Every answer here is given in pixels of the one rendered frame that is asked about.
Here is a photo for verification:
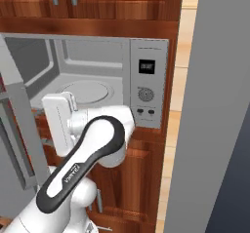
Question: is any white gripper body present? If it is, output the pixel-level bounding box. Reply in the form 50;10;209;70
41;93;75;158

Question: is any grey microwave door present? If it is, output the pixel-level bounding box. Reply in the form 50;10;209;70
0;35;51;192

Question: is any round microwave turntable plate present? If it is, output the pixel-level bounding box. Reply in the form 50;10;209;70
56;80;115;106

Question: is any grey microwave oven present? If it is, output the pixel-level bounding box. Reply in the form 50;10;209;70
0;32;170;131

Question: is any wooden drawer front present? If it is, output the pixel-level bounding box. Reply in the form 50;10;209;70
86;210;158;233

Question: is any grey fridge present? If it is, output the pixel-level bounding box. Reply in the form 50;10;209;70
163;0;250;233

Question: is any grey drawer handle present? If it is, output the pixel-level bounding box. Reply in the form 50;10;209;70
96;224;113;233

